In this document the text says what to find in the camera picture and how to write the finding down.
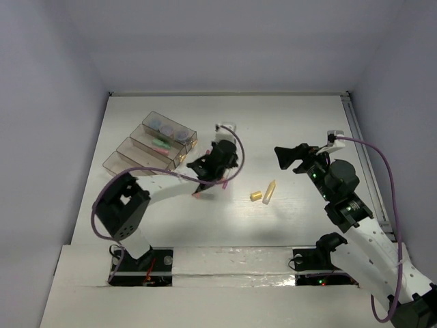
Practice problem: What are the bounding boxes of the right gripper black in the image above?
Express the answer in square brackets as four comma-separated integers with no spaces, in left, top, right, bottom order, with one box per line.
[274,142,333,202]

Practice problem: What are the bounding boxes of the pink highlighter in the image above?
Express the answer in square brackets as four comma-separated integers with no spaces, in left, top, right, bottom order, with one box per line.
[152,146,169,156]

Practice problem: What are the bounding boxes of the purple glitter jar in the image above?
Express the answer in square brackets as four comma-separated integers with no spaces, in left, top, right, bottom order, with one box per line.
[174,130,190,144]
[159,124,175,138]

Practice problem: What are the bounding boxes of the green highlighter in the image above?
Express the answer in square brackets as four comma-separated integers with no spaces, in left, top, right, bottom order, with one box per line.
[152,139,171,148]

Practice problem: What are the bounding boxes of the blue glitter jar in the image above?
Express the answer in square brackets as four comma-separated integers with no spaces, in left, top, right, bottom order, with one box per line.
[147,118,163,131]

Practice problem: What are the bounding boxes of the clear highlighter orange tip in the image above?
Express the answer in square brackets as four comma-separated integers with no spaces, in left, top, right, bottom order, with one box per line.
[193,193,216,200]

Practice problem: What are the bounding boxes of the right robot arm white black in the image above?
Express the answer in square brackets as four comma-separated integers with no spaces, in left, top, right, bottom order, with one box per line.
[274,143,436,327]

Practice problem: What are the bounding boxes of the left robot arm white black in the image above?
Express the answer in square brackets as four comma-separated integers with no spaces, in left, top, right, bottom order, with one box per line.
[91,138,242,271]

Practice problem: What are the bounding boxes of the yellow highlighter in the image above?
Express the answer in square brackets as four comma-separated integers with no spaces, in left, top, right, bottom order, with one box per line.
[262,180,276,205]

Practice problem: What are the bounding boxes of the yellow cap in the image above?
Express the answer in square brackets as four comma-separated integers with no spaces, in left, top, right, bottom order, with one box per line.
[250,191,263,202]

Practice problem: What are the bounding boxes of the clear drawer organizer top compartment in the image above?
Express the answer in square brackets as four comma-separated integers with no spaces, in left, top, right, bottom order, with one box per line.
[142,111,198,150]

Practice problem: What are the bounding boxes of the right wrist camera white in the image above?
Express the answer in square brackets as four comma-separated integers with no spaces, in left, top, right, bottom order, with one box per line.
[316,130,346,155]

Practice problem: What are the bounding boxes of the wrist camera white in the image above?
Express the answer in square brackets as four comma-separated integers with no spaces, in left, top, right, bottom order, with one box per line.
[316,130,346,155]
[214,122,236,144]

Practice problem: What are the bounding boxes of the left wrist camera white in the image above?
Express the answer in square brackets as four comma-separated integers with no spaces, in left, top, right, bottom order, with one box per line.
[214,122,236,144]

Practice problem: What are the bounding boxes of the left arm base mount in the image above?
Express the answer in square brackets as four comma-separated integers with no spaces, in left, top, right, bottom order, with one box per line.
[109,245,173,287]

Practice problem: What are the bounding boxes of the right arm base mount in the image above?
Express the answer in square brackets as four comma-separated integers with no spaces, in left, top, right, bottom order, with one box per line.
[287,232,357,286]

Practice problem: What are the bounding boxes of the aluminium rail right edge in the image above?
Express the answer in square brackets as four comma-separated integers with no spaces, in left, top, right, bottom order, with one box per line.
[341,92,397,242]

